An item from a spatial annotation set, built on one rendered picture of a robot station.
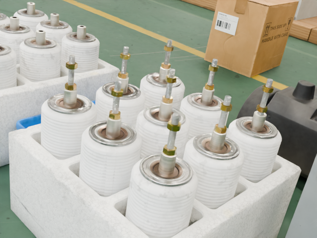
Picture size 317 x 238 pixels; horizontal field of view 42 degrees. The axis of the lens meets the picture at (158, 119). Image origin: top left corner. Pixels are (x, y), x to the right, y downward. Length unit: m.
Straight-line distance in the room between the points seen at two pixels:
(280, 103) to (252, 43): 0.71
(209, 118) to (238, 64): 1.02
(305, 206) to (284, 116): 0.40
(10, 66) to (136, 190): 0.48
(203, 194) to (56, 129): 0.26
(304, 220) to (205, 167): 0.17
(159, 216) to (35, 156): 0.26
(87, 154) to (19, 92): 0.35
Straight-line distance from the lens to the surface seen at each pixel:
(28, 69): 1.01
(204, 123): 0.78
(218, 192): 0.66
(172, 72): 0.69
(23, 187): 0.80
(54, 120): 0.70
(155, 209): 0.56
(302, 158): 1.04
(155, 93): 0.84
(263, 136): 0.73
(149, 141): 0.70
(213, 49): 1.83
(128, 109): 0.76
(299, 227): 0.69
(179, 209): 0.57
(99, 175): 0.64
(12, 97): 0.94
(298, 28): 2.62
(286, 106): 1.04
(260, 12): 1.70
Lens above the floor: 0.58
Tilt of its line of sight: 27 degrees down
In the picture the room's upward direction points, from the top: 9 degrees clockwise
